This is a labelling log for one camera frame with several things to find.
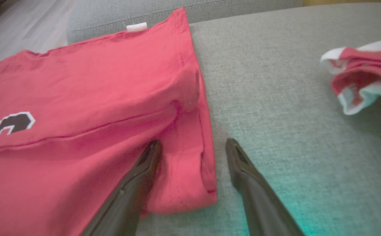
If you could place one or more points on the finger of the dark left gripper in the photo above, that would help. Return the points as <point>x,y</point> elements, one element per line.
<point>124,203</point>
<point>262,206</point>

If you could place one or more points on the red shorts white stripes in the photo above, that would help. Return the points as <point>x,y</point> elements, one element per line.
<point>367,65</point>

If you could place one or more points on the grey sofa seat cushion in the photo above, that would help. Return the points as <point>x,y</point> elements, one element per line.
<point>111,13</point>
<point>275,98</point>

